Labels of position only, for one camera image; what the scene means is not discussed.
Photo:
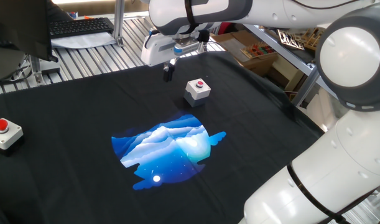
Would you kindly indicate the silver metal shelf rail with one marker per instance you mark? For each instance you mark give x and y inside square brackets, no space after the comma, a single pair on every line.
[280,51]

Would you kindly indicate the white grey push button box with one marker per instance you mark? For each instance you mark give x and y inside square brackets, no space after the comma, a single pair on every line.
[194,97]

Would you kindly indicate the black white puzzle board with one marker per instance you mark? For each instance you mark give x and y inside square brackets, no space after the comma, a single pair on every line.
[290,40]

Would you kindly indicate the wooden rack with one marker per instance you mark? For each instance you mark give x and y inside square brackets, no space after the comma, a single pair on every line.
[314,40]

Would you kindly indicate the open brown cardboard box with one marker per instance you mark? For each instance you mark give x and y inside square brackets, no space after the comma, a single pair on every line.
[230,43]

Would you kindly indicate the black keyboard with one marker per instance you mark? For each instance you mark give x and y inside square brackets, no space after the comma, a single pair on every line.
[81,27]

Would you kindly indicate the grey metal strut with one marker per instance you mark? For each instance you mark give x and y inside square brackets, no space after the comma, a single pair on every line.
[304,88]

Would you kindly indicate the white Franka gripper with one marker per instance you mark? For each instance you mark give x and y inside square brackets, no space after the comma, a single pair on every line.
[154,51]

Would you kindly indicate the white paper sheet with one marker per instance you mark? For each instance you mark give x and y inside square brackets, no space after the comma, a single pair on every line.
[84,42]

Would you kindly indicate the aluminium profile post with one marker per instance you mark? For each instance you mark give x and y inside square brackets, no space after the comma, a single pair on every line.
[118,21]

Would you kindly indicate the black cloth with blue print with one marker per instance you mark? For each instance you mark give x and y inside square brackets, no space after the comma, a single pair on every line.
[68,171]

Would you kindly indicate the small blue red object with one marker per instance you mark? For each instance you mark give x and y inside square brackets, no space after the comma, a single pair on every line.
[73,15]

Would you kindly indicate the red emergency stop button box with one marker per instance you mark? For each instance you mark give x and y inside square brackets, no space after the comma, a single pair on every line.
[6,140]

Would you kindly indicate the black monitor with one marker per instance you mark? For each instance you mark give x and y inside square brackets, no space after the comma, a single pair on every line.
[21,28]

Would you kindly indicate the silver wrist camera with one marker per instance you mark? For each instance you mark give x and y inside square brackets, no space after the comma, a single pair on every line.
[186,46]

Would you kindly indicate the flat beige cardboard box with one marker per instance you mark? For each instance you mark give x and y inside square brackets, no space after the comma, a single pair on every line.
[286,72]

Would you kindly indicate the wooden tray with coloured blocks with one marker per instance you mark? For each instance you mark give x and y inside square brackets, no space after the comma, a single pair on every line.
[258,50]

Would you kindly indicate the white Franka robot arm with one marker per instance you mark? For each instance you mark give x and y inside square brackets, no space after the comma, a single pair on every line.
[332,174]

